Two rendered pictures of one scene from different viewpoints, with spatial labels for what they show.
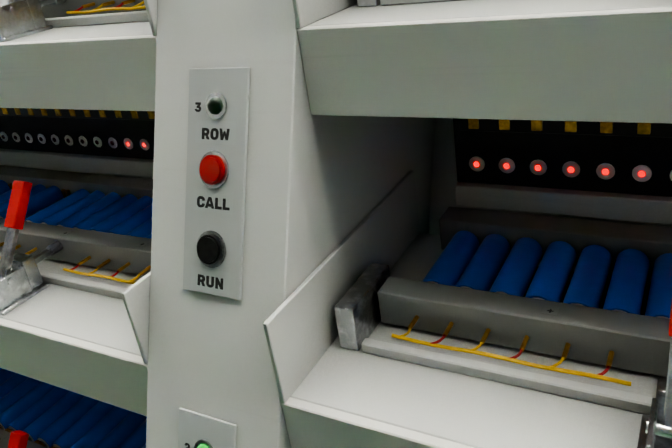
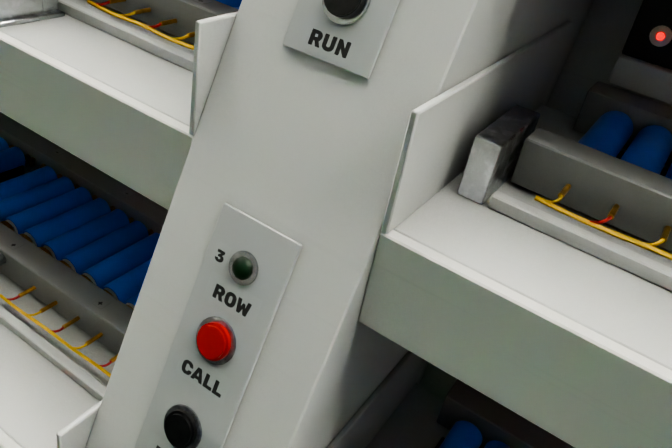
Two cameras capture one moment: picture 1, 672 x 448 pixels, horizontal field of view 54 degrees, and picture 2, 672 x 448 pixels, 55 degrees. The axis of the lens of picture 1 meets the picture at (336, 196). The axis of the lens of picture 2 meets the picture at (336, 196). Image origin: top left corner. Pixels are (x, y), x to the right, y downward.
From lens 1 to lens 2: 0.16 m
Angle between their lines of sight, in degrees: 8
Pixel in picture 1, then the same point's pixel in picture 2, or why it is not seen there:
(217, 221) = (200, 401)
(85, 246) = (32, 275)
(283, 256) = not seen: outside the picture
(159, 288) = (105, 430)
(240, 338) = not seen: outside the picture
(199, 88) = (229, 234)
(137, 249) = (92, 310)
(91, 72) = (96, 125)
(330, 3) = (428, 191)
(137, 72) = (155, 158)
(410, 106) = (489, 386)
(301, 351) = not seen: outside the picture
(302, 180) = (321, 396)
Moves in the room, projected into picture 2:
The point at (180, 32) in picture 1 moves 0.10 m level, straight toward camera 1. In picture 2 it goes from (226, 150) to (256, 232)
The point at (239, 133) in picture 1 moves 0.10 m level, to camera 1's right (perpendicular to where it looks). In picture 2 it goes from (262, 317) to (488, 398)
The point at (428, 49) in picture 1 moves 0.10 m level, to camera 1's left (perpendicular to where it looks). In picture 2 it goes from (544, 349) to (266, 246)
